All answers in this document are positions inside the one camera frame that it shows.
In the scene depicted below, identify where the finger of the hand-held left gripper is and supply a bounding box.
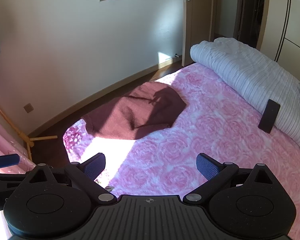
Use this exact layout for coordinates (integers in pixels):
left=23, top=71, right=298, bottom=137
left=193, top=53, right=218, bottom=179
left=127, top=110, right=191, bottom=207
left=0, top=172, right=28, bottom=189
left=0, top=153, right=20, bottom=169

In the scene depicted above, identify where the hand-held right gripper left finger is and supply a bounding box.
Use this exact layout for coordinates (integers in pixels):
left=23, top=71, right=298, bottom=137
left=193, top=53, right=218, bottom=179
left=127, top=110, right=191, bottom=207
left=19, top=152, right=117, bottom=204

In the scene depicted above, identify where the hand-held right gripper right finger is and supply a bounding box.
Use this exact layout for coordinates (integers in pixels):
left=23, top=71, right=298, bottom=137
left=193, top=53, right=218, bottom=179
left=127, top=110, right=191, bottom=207
left=184, top=152, right=282, bottom=204

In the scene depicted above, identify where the maroon knit sweater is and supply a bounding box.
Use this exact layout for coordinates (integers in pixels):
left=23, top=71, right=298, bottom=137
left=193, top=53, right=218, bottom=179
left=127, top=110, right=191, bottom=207
left=81, top=81, right=187, bottom=140

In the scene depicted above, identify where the pink curtain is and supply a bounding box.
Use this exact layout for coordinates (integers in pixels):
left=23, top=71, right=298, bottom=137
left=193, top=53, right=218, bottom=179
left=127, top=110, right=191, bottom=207
left=0, top=110, right=37, bottom=175

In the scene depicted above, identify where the pink floral blanket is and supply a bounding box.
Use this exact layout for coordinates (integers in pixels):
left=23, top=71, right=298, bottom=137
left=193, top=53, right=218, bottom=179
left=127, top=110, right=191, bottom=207
left=62, top=62, right=300, bottom=240

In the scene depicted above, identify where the bamboo rack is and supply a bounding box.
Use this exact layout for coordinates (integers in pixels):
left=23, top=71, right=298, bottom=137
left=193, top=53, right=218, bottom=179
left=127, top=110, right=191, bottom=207
left=0, top=97, right=58, bottom=160

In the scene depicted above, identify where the black rectangular phone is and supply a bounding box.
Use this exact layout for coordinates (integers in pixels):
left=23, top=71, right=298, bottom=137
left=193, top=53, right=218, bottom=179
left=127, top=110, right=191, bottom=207
left=258, top=99, right=281, bottom=133

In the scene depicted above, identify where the white striped duvet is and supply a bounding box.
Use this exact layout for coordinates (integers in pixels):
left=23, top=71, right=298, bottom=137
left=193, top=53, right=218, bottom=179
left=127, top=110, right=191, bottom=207
left=190, top=37, right=300, bottom=157

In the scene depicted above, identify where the wooden door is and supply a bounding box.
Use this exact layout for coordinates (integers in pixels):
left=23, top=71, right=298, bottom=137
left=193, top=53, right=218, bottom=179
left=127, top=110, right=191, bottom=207
left=182, top=0, right=215, bottom=67

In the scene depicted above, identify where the cream wardrobe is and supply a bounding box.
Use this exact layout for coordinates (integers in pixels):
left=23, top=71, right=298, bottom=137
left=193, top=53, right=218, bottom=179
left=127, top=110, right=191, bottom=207
left=272, top=0, right=300, bottom=64

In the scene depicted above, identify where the wooden door frame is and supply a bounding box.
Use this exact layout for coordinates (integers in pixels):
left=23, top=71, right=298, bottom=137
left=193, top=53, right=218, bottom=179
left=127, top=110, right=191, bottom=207
left=210, top=0, right=272, bottom=52

